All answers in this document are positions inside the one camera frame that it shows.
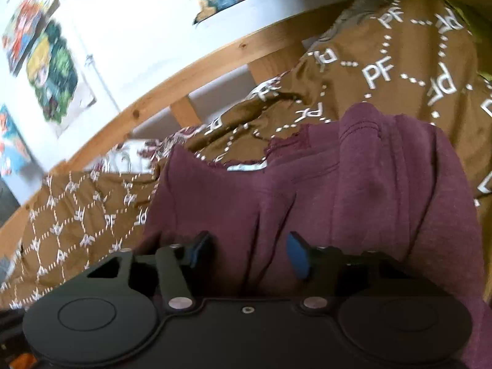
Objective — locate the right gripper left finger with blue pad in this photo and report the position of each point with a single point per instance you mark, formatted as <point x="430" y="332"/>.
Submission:
<point x="184" y="272"/>

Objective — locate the wooden bed rail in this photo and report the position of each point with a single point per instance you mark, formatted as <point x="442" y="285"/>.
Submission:
<point x="267" y="52"/>

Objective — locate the blond anime character poster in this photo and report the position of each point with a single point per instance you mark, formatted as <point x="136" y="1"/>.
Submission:
<point x="59" y="85"/>

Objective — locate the red haired character poster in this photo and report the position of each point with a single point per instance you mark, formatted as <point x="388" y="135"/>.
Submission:
<point x="19" y="21"/>

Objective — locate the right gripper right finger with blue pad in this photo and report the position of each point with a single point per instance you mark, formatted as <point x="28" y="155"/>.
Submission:
<point x="317" y="269"/>

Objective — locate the brown PF patterned blanket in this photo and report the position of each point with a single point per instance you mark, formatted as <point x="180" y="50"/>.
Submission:
<point x="420" y="58"/>

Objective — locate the maroon long sleeve shirt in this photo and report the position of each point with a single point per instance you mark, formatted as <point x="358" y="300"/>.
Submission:
<point x="369" y="181"/>

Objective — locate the blue poster at left edge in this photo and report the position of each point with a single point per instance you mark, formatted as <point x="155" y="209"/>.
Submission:
<point x="14" y="153"/>

